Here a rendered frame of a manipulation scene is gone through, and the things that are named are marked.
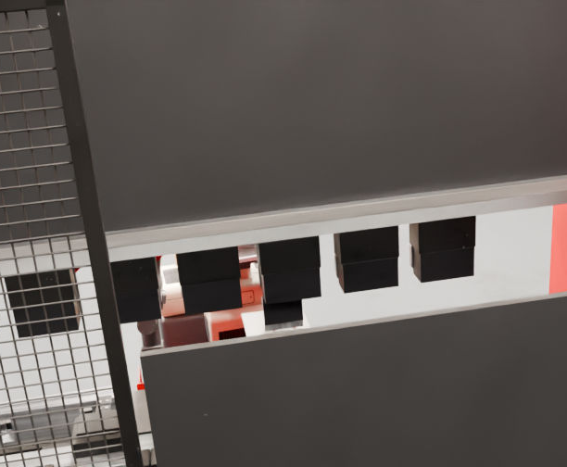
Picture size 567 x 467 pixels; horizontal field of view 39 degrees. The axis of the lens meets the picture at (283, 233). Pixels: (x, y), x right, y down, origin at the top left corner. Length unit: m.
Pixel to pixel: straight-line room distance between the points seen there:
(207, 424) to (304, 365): 0.22
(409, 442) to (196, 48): 0.89
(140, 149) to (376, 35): 0.53
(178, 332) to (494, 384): 1.70
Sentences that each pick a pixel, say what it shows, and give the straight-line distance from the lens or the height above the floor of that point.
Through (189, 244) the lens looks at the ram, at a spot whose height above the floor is 1.36.
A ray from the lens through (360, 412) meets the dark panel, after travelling 1.61.
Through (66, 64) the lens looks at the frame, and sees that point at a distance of 1.07.
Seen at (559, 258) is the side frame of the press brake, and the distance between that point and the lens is 2.48.
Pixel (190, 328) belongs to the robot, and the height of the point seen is 0.63.
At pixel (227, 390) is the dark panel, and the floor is 1.24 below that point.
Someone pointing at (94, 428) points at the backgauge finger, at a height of 1.03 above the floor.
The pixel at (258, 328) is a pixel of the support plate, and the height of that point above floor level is 1.00.
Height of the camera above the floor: 2.05
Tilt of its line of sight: 21 degrees down
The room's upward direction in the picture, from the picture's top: 5 degrees counter-clockwise
